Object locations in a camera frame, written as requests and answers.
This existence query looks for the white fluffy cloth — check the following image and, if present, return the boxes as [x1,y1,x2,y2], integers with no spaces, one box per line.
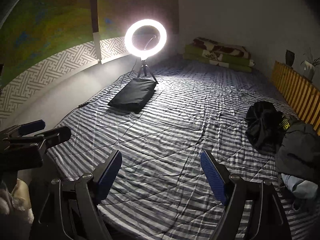
[1,179,33,218]

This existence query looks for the green patterned curtain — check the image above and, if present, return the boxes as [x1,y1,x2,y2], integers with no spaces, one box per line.
[0,0,181,88]

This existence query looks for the dark vase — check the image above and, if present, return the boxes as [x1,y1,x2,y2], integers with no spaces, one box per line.
[285,50,295,68]

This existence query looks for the light blue jeans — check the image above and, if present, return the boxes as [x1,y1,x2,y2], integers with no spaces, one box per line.
[281,173,318,200]

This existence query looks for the blue striped bed sheet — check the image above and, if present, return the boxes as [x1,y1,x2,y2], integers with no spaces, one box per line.
[46,55,320,240]

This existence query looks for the dark grey jacket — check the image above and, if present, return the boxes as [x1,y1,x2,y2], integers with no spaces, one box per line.
[275,119,319,185]

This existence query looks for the folded green red blanket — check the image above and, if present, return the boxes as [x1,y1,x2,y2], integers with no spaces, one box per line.
[183,37,255,73]

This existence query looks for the black shirt yellow print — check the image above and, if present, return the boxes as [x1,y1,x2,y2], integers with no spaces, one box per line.
[245,101,299,155]

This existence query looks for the black garment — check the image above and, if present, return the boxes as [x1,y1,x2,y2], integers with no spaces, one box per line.
[108,78,157,113]

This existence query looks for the ring light on tripod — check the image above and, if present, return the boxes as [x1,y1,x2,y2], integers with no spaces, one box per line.
[124,19,167,83]

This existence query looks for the potted plant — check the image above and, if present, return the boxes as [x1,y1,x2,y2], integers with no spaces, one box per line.
[301,47,319,82]

